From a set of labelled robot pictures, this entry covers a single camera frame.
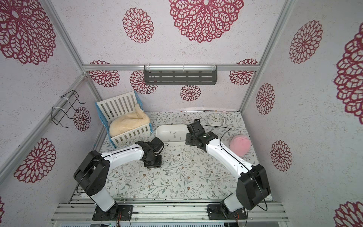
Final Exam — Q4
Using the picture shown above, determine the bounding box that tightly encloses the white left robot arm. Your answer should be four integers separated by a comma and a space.
74, 137, 165, 212

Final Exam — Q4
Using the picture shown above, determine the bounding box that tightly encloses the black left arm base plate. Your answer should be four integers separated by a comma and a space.
92, 203, 134, 221

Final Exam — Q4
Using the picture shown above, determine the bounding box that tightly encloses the white alarm clock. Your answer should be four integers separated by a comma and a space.
208, 113, 225, 127

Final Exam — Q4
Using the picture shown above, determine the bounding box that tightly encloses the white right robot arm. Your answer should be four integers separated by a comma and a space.
185, 119, 271, 216

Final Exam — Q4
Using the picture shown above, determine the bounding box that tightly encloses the dark grey wall shelf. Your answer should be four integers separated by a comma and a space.
143, 65, 217, 86

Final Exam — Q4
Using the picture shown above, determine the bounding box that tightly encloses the black wire wall rack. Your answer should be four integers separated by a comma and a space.
50, 89, 85, 128

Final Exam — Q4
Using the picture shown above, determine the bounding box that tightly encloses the white slatted blue basket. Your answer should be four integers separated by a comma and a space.
95, 91, 153, 148

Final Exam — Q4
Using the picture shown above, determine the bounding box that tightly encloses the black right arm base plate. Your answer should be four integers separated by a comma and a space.
207, 201, 248, 220

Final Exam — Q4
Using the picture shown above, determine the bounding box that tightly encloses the white plastic storage box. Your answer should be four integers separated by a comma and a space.
156, 124, 189, 146

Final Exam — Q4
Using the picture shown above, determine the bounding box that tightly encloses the beige plush cloth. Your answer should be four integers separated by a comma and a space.
109, 104, 150, 137

